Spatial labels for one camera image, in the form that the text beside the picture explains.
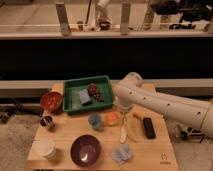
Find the orange apple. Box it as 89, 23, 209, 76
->
105, 112, 119, 126

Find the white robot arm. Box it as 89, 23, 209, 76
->
114, 72, 213, 138

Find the purple bowl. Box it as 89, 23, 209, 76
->
70, 135, 101, 167

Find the red bowl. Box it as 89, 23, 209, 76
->
40, 91, 63, 113

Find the orange carrot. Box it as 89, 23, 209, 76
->
133, 113, 141, 120

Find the black remote control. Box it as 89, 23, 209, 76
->
143, 117, 156, 139

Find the blue cup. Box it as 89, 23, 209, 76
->
88, 114, 102, 130

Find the blue crumpled cloth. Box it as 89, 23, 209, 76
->
111, 144, 133, 164

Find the dark grape bunch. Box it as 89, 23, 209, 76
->
87, 83, 104, 102

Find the blue sponge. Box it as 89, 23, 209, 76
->
79, 89, 92, 105

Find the green plastic tray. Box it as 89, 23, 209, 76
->
63, 75, 114, 115

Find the small metal can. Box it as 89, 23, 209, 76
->
40, 116, 55, 131

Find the stack of white bowls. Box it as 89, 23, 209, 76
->
35, 140, 56, 160

